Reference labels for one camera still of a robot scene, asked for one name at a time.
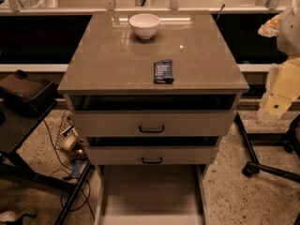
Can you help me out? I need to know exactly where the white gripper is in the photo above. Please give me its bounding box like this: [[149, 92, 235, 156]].
[[258, 13, 300, 121]]

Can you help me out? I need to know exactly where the dark blue rxbar wrapper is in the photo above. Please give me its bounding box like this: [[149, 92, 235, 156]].
[[154, 59, 174, 83]]

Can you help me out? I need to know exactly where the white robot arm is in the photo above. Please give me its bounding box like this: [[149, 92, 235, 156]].
[[258, 0, 300, 120]]

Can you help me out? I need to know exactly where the white ceramic bowl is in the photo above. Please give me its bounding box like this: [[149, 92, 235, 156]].
[[128, 13, 160, 39]]

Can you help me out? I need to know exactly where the black chair base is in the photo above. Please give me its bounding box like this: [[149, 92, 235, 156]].
[[234, 113, 300, 183]]

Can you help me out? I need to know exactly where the grey drawer cabinet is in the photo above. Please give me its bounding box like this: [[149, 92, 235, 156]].
[[57, 9, 250, 225]]

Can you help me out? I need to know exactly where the middle grey drawer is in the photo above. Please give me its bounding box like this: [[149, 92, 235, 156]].
[[85, 146, 218, 165]]

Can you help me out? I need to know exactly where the open bottom grey drawer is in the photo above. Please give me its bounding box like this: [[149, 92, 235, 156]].
[[94, 165, 209, 225]]

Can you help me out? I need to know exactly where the upper grey drawer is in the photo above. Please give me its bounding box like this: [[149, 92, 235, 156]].
[[69, 112, 235, 138]]

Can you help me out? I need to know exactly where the roll of tape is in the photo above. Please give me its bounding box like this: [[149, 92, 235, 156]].
[[61, 133, 78, 152]]

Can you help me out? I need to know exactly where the dark box on table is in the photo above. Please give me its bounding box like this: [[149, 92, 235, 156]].
[[0, 69, 57, 116]]

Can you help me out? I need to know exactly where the black side table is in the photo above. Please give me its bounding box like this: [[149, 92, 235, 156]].
[[0, 100, 92, 225]]

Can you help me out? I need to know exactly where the black upper drawer handle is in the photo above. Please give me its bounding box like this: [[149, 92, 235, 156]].
[[139, 126, 165, 133]]

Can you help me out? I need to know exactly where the black drawer handle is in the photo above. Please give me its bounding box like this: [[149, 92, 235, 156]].
[[139, 126, 165, 133], [141, 157, 163, 165]]

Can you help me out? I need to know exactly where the black middle drawer handle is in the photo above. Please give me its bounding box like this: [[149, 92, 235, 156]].
[[141, 157, 163, 165]]

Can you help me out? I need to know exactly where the wire mesh basket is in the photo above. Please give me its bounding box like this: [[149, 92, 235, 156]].
[[55, 111, 86, 159]]

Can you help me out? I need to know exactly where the black floor cable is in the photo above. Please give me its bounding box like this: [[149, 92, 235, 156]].
[[31, 105, 96, 221]]

